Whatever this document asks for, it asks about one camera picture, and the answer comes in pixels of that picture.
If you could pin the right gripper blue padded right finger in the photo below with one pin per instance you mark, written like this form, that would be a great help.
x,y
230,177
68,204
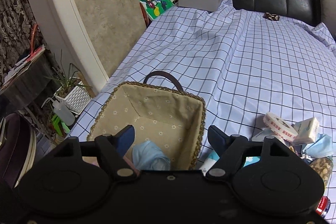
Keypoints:
x,y
218,140

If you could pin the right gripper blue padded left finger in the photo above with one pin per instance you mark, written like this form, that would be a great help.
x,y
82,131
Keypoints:
x,y
124,139

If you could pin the light blue face mask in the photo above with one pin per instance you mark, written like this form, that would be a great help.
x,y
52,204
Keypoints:
x,y
148,156

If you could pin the white tissue pack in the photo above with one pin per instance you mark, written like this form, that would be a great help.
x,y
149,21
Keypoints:
x,y
263,134

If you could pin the woven basket with floral liner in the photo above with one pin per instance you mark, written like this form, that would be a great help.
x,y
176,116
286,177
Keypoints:
x,y
172,119

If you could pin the red printed white tape roll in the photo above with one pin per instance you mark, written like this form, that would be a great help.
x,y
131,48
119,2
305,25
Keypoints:
x,y
280,127

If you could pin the clear squeeze bottle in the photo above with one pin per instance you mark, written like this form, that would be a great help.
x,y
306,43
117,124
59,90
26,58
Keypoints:
x,y
62,111

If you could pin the white pot with plant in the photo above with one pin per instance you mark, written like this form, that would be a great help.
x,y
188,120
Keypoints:
x,y
73,89

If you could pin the small white tissue packet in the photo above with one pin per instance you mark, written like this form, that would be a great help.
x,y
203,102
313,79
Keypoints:
x,y
307,131

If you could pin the blue face mask on pile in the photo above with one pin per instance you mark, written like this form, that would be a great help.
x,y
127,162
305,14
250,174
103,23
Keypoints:
x,y
322,147

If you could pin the clear bag of snacks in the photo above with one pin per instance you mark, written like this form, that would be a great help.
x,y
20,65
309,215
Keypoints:
x,y
324,167

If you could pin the dark side table with books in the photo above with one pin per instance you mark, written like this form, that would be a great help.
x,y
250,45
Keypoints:
x,y
29,77

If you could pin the red biscuit tin can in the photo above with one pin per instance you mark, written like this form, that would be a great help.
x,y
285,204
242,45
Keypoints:
x,y
323,206

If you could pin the small brown hair clip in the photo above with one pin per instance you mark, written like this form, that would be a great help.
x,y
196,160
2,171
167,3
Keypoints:
x,y
272,17

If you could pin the grey pillow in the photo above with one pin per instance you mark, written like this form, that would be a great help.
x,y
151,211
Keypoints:
x,y
328,16

